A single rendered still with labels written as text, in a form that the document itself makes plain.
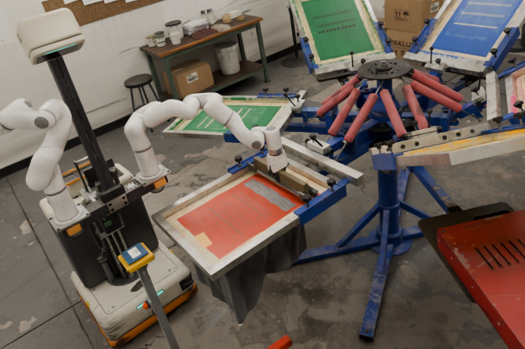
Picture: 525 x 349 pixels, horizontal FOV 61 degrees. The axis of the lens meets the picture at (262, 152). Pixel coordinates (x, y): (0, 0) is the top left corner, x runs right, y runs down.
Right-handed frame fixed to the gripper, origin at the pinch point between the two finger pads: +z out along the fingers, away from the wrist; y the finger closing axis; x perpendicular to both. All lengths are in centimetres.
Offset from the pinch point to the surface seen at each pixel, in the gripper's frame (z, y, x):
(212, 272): 2, 60, 28
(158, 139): 101, -43, -303
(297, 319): 102, 9, 3
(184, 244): 2, 60, 4
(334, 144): -1.9, -37.2, 2.7
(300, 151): -2.5, -20.8, -7.2
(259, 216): 6.0, 23.1, 10.8
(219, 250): 6, 50, 15
